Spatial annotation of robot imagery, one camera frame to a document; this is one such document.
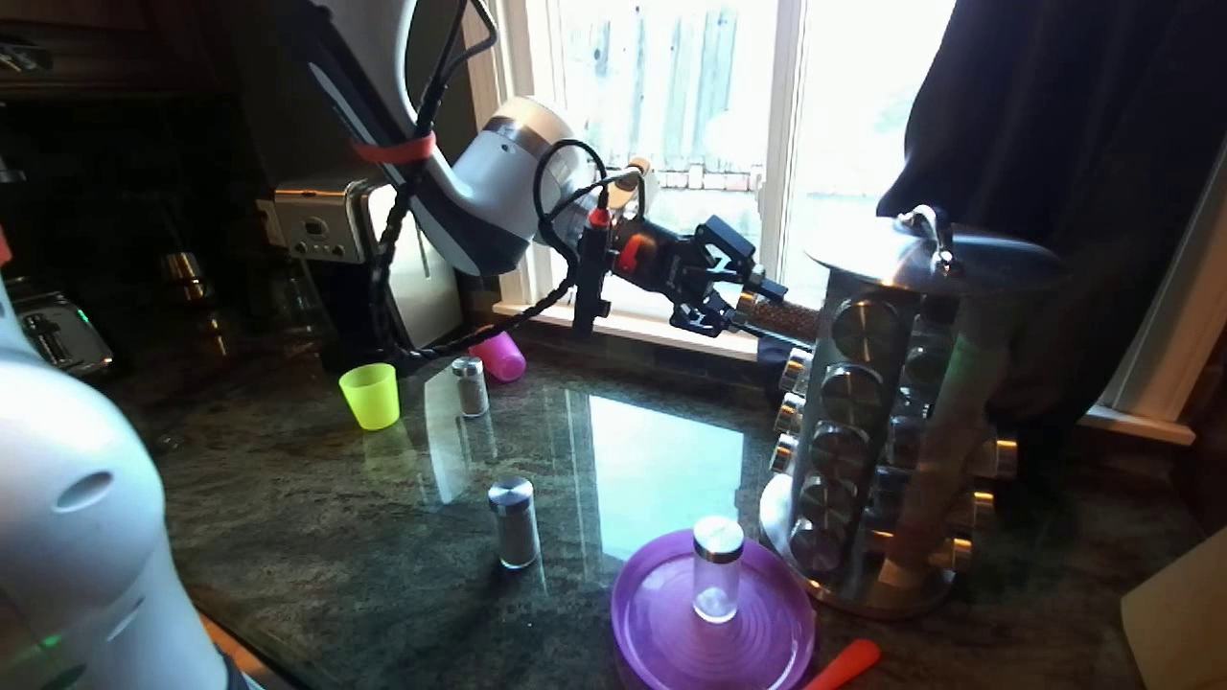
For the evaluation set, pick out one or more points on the orange utensil handle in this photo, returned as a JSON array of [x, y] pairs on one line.
[[845, 665]]

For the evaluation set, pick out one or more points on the silver toaster oven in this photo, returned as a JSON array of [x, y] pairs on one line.
[[335, 236]]

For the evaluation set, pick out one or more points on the spice bottle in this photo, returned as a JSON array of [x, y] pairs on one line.
[[780, 315], [469, 386]]

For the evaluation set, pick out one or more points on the pink plastic cup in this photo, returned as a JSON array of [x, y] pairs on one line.
[[501, 356]]

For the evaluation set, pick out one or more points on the silver rotating spice rack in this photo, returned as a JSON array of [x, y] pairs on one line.
[[887, 461]]

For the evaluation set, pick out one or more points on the dark curtain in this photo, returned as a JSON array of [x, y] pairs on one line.
[[1085, 126]]

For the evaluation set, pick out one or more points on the white window frame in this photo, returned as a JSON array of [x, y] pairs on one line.
[[791, 113]]

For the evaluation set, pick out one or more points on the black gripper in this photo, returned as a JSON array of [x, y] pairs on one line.
[[689, 268]]

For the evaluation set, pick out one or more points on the green plastic cup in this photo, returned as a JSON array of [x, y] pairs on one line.
[[369, 392]]

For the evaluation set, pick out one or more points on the white cutting board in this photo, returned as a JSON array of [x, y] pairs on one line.
[[1176, 621]]

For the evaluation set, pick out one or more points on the purple plastic plate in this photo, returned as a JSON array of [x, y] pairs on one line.
[[668, 644]]

